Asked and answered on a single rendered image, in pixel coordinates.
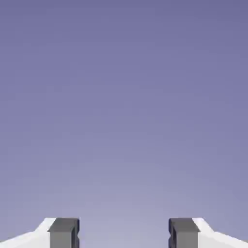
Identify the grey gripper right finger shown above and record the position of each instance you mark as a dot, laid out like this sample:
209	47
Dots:
186	234

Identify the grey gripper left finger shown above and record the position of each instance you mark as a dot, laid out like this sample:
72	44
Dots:
62	234

